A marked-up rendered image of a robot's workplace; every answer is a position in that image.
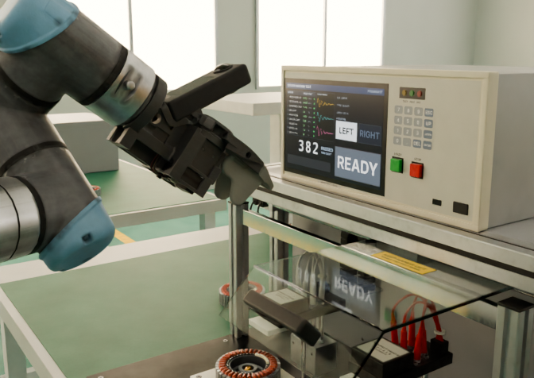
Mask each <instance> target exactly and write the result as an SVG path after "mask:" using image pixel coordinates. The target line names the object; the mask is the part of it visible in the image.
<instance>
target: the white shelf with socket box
mask: <svg viewBox="0 0 534 378"><path fill-rule="evenodd" d="M203 109H209V110H218V111H224V112H229V113H235V114H244V115H250V116H261V115H270V163H271V164H273V163H280V162H281V92H266V93H248V94H229V95H227V96H225V97H224V98H221V99H220V100H218V101H216V102H214V103H212V104H210V105H209V106H206V107H204V108H203ZM253 204H254V205H257V212H258V213H259V207H260V208H263V209H266V210H269V205H268V204H267V202H264V201H261V200H259V199H255V198H253V201H252V203H251V205H250V210H252V206H253ZM290 223H291V224H292V214H291V213H289V219H288V224H290Z"/></svg>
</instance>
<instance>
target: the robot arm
mask: <svg viewBox="0 0 534 378"><path fill-rule="evenodd" d="M250 82H251V78H250V74H249V71H248V68H247V66H246V65H245V64H220V65H219V66H217V67H216V68H215V69H214V70H212V71H209V72H208V73H206V74H204V75H201V76H200V77H199V78H197V79H194V80H192V81H191V82H189V83H186V84H184V85H183V86H181V87H178V88H176V89H175V90H173V91H170V92H168V93H167V91H168V84H167V82H166V81H164V80H163V79H162V78H161V77H160V76H159V75H158V74H156V73H155V71H154V70H153V69H152V68H151V67H150V66H149V65H148V64H147V63H145V62H144V61H143V60H141V59H140V58H139V57H138V56H136V55H135V54H134V53H133V52H131V51H130V50H129V49H128V48H127V47H125V46H124V45H123V44H121V43H120V42H119V41H118V40H116V39H115V38H114V37H112V36H111V35H110V34H109V33H108V32H107V31H106V30H104V29H103V28H102V27H100V26H99V25H98V24H96V23H95V22H94V21H93V20H91V19H90V18H89V17H88V16H87V15H86V14H85V13H83V12H82V11H81V10H79V7H78V6H77V5H76V4H75V3H73V2H69V1H68V0H6V2H5V4H4V5H3V7H2V8H1V9H0V263H2V262H6V261H8V260H13V259H17V258H20V257H24V256H27V255H31V254H34V253H39V256H38V257H39V259H40V260H42V261H44V263H45V265H46V266H47V268H48V269H50V270H51V271H53V272H64V271H67V270H70V269H73V268H76V267H78V266H80V265H81V264H84V263H86V262H88V261H89V260H91V259H92V258H94V257H96V256H97V255H98V254H100V253H101V252H102V251H103V250H104V249H105V248H106V247H107V246H108V245H109V244H110V243H111V242H112V240H113V238H114V235H115V227H114V223H113V222H112V221H111V219H110V216H109V214H108V213H107V212H106V209H105V207H104V206H103V204H102V199H101V197H100V196H97V194H96V193H95V191H94V190H93V188H92V186H91V185H90V184H89V182H88V180H87V178H86V177H85V175H84V174H83V172H82V171H81V169H80V167H79V165H78V164H77V163H76V161H75V159H74V158H73V156H72V154H71V153H70V151H69V150H68V148H67V146H66V144H65V143H64V141H63V140H62V138H61V136H60V135H59V134H58V132H57V130H56V128H55V127H54V125H53V124H52V122H51V121H50V119H49V118H48V112H49V111H50V110H51V109H52V108H53V107H54V106H55V105H56V104H57V103H58V102H59V101H60V100H61V99H62V97H63V96H64V95H68V96H69V97H71V98H73V99H74V100H75V101H77V102H78V103H79V104H81V105H82V106H84V107H86V108H87V109H88V110H89V111H91V112H92V113H94V114H95V115H97V116H98V117H100V118H101V119H102V120H104V121H105V122H107V123H108V124H109V125H113V126H114V128H113V130H112V131H111V133H110V135H109V136H108V138H107V140H108V141H110V142H111V143H113V144H114V145H116V146H118V147H119V148H120V149H121V150H123V151H124V152H126V153H128V154H129V155H131V156H132V157H133V158H135V159H136V160H138V161H139V162H141V163H142V166H144V167H145V168H147V169H148V170H150V171H151V172H152V173H154V174H155V175H156V177H157V178H158V179H163V180H164V181H165V182H167V183H169V184H170V185H172V186H173V187H177V188H179V189H180V190H182V191H184V192H187V193H189V194H191V195H193V194H194V193H196V194H197V195H198V196H200V197H201V198H203V197H204V195H205V194H206V193H207V190H208V189H209V187H210V185H214V183H215V189H214V193H215V196H216V197H217V198H218V199H222V200H224V199H228V198H229V197H230V201H231V202H232V203H233V204H234V205H241V204H243V203H244V202H245V201H246V200H247V199H248V198H249V197H250V196H251V195H252V194H253V192H254V191H255V190H256V189H257V188H258V187H259V186H260V185H261V186H263V187H264V188H266V189H268V190H272V189H273V181H272V180H271V177H270V174H269V171H268V169H267V167H266V166H265V165H264V162H263V161H262V160H261V159H260V157H259V156H258V155H257V154H256V153H255V152H254V151H253V150H252V149H251V148H250V147H249V146H247V145H246V144H245V143H243V142H242V141H240V140H239V139H238V138H236V136H234V135H233V133H232V132H231V131H230V130H229V129H228V128H227V127H225V125H223V124H222V123H220V122H219V121H217V120H216V119H214V118H213V117H211V116H209V115H207V114H203V111H202V109H203V108H204V107H206V106H209V105H210V104H212V103H214V102H216V101H218V100H220V99H221V98H224V97H225V96H227V95H231V94H233V93H234V92H236V91H237V90H238V89H240V88H242V87H244V86H246V85H247V84H249V83H250ZM201 177H203V178H201Z"/></svg>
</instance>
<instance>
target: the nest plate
mask: <svg viewBox="0 0 534 378"><path fill-rule="evenodd" d="M190 378H215V368H213V369H210V370H207V371H205V372H201V373H198V374H195V375H193V376H190ZM281 378H295V377H293V376H291V375H290V374H289V373H287V372H286V371H285V370H283V369H282V368H281Z"/></svg>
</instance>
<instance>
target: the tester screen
mask: <svg viewBox="0 0 534 378"><path fill-rule="evenodd" d="M384 95H385V89H379V88H367V87H344V86H332V85H319V84H308V83H286V167H287V168H293V169H296V170H300V171H303V172H309V173H312V174H316V175H319V176H325V177H328V178H332V179H337V180H341V181H344V182H348V183H352V184H356V185H359V186H363V187H368V188H372V189H375V190H379V191H380V190H381V174H380V187H377V186H374V185H370V184H367V183H361V182H357V181H353V180H350V179H344V178H341V177H338V176H335V146H338V147H343V148H348V149H355V150H360V151H364V152H372V153H376V154H381V160H382V138H383V117H384ZM336 121H342V122H353V123H360V124H366V125H377V126H381V146H376V145H368V144H363V143H358V142H353V141H344V140H340V139H335V135H336ZM298 138H299V139H304V140H308V141H316V142H319V156H314V155H310V154H306V153H302V152H298ZM288 154H292V155H296V156H302V157H306V158H310V159H313V160H320V161H324V162H328V163H331V172H325V171H321V170H318V169H314V168H309V167H305V166H302V165H298V164H292V163H289V162H288Z"/></svg>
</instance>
